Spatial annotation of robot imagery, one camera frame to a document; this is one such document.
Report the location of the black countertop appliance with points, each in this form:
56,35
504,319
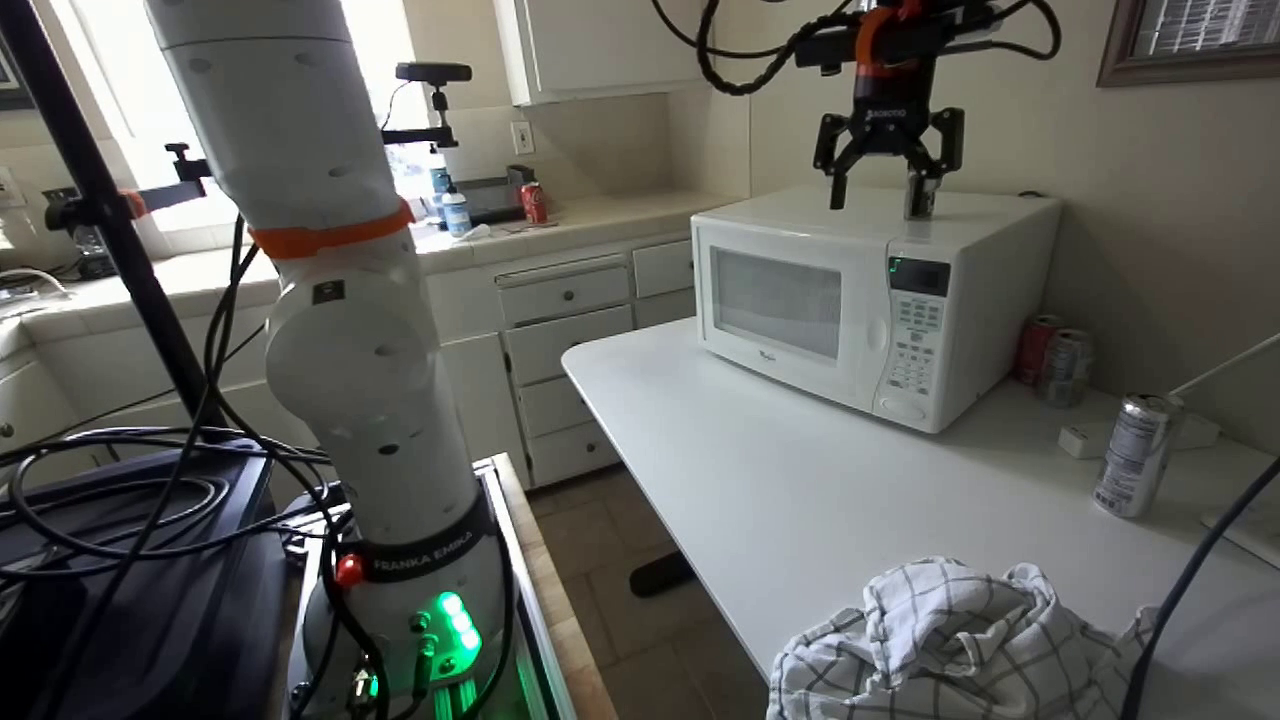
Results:
490,196

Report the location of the black tripod pole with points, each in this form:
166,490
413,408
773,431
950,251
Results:
107,226

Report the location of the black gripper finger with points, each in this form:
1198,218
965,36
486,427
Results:
836,161
945,147

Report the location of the thin white rod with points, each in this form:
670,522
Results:
1223,368

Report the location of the metal robot cart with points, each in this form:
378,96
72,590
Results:
544,601

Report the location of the white lower kitchen cabinet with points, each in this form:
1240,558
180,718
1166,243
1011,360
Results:
566,347

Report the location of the black equipment case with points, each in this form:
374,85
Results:
132,612

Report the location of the clear water bottle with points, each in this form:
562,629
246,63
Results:
451,203

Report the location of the white microwave oven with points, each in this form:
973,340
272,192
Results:
932,255

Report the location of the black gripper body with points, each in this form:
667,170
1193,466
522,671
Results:
889,96

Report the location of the black stereo camera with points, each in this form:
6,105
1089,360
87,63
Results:
432,73

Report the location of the white kitchen countertop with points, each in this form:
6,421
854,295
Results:
600,215

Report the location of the framed building picture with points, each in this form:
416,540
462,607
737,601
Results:
1202,35

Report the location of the small white adapter box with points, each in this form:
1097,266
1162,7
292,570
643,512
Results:
1078,443

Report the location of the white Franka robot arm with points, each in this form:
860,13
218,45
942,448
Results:
362,347

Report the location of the white upper wall cabinet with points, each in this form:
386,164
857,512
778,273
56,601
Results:
600,45

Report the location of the black table foot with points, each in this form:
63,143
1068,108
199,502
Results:
660,575

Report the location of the black pole clamp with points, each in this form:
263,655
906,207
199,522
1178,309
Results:
80,211

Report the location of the checkered white dish cloth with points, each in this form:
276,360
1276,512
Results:
932,641

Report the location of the red cup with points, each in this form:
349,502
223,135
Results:
534,203

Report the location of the red round button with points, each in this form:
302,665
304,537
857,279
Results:
349,570

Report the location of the white wall outlet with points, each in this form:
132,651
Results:
522,137

